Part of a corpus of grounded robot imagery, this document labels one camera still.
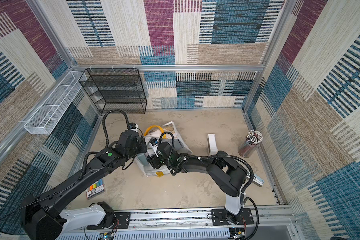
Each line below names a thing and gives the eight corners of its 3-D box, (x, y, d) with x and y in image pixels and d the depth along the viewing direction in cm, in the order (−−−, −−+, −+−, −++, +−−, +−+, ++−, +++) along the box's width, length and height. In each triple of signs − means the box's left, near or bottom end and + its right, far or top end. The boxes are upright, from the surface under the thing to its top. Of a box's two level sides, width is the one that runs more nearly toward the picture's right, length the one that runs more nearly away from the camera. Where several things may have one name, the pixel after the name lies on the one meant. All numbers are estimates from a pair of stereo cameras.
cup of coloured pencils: (239, 158, 96) (249, 141, 81) (236, 147, 101) (246, 130, 86) (252, 158, 96) (264, 141, 81) (249, 147, 101) (260, 130, 86)
